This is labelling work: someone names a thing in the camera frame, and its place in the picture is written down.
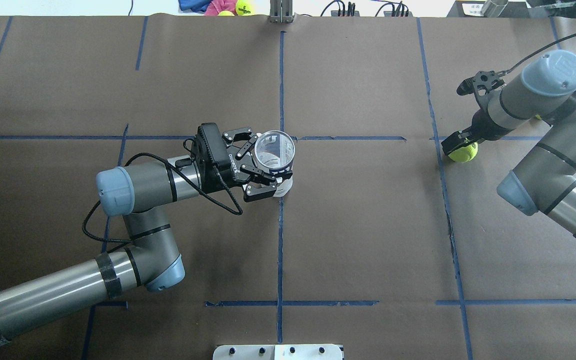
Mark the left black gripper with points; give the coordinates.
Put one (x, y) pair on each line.
(224, 169)

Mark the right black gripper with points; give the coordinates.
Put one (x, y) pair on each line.
(481, 127)

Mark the clear tennis ball can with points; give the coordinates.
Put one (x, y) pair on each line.
(274, 152)

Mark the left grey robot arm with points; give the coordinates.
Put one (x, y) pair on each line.
(149, 257)

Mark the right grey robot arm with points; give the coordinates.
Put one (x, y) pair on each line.
(545, 179)

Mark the yellow tennis ball on cloth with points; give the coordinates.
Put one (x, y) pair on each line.
(246, 7)

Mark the silver metal cup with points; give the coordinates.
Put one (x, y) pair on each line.
(493, 8)

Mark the pink cloth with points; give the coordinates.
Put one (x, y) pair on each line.
(217, 6)

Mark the blue cloth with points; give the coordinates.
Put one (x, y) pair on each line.
(194, 6)

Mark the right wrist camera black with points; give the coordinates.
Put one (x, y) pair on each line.
(486, 81)

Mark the black cable plug right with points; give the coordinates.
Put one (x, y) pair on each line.
(393, 9)

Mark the aluminium frame post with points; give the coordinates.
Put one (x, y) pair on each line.
(281, 11)

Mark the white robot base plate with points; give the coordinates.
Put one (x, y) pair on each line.
(316, 351)

